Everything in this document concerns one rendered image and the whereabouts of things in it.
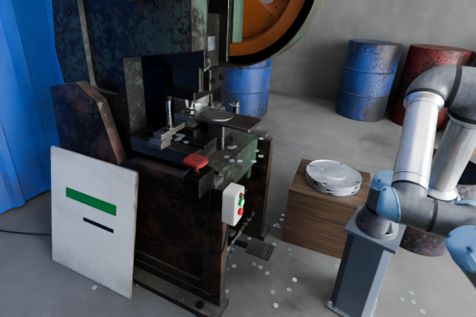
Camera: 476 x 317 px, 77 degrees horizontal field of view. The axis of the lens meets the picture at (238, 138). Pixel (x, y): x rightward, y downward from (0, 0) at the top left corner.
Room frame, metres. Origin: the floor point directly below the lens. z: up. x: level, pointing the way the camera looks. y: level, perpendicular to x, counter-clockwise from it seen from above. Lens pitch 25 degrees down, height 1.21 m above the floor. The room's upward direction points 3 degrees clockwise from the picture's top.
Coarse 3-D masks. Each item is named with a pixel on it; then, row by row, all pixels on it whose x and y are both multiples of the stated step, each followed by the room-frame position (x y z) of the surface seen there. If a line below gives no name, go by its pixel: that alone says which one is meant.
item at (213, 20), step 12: (216, 24) 1.22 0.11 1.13; (216, 36) 1.22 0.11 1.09; (216, 48) 1.23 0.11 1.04; (216, 60) 1.23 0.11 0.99; (180, 72) 1.15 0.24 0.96; (192, 72) 1.12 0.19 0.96; (204, 72) 1.13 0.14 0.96; (216, 72) 1.17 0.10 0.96; (180, 84) 1.15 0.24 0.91; (192, 84) 1.13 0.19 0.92; (204, 84) 1.13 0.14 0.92; (216, 84) 1.17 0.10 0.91
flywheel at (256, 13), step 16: (256, 0) 1.50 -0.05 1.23; (288, 0) 1.44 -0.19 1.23; (304, 0) 1.38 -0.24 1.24; (256, 16) 1.50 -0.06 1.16; (272, 16) 1.47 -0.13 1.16; (288, 16) 1.40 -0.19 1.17; (256, 32) 1.50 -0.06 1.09; (272, 32) 1.43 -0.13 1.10; (288, 32) 1.45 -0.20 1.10; (240, 48) 1.49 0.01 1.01; (256, 48) 1.46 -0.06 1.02
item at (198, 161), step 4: (188, 156) 0.83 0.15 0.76; (192, 156) 0.83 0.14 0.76; (196, 156) 0.83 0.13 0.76; (200, 156) 0.83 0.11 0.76; (204, 156) 0.84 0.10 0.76; (184, 160) 0.81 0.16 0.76; (188, 160) 0.81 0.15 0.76; (192, 160) 0.81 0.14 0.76; (196, 160) 0.81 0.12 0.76; (200, 160) 0.81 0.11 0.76; (204, 160) 0.81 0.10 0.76; (188, 164) 0.79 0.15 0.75; (192, 164) 0.79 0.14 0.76; (196, 164) 0.79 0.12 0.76; (200, 164) 0.79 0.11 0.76; (204, 164) 0.80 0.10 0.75; (196, 168) 0.81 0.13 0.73
